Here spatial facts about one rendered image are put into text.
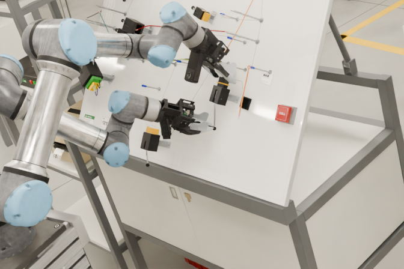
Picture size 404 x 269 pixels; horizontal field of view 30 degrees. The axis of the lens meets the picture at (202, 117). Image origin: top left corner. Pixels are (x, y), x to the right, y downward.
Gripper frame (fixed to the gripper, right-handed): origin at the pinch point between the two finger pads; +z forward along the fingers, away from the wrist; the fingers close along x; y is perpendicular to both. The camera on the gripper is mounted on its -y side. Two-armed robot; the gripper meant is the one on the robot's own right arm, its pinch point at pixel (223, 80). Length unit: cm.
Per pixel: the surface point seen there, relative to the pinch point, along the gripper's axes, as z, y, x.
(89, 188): 50, -51, 85
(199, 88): 9.1, -2.8, 17.8
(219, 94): 0.2, -5.1, -2.0
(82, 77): 1, -19, 68
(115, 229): 87, -59, 95
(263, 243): 43, -35, -17
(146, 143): 10.4, -28.9, 25.4
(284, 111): 4.4, -1.1, -25.7
